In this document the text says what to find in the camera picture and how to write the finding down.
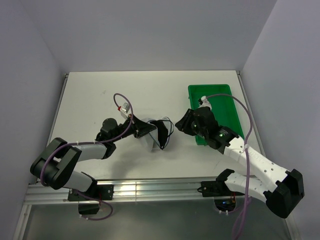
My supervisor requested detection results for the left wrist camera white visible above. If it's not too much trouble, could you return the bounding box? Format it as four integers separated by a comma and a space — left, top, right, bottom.
118, 102, 131, 119

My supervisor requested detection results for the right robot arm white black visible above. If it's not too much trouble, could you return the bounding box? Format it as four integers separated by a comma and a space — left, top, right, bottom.
175, 107, 305, 219

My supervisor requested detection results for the purple cable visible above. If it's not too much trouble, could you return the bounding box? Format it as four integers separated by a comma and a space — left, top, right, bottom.
205, 93, 253, 240
39, 93, 133, 222

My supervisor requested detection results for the aluminium mounting rail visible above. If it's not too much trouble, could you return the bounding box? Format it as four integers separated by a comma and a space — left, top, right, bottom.
23, 177, 215, 206

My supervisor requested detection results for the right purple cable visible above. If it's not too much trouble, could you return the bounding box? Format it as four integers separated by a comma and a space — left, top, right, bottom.
205, 93, 253, 240

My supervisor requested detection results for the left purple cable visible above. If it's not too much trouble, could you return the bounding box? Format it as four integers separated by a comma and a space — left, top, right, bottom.
39, 93, 133, 222

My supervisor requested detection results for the green plastic tray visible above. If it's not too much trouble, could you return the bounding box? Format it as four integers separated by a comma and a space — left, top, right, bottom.
188, 84, 244, 138

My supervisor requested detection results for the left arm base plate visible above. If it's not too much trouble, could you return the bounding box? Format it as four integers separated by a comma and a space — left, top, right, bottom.
67, 184, 114, 202

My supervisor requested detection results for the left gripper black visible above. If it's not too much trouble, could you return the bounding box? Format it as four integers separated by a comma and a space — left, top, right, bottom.
111, 114, 156, 143

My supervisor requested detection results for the white mesh laundry bag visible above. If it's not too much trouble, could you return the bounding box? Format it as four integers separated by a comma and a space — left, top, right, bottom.
139, 116, 175, 152

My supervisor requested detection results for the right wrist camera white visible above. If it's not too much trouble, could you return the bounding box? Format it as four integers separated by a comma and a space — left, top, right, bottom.
198, 96, 212, 110

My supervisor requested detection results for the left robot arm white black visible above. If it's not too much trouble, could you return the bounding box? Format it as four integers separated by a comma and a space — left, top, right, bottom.
30, 116, 157, 200

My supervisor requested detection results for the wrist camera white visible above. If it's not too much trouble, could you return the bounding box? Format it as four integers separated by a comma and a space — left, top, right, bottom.
198, 96, 212, 110
118, 102, 131, 119

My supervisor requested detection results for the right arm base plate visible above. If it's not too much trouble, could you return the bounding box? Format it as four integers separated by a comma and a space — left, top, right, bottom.
197, 179, 245, 198

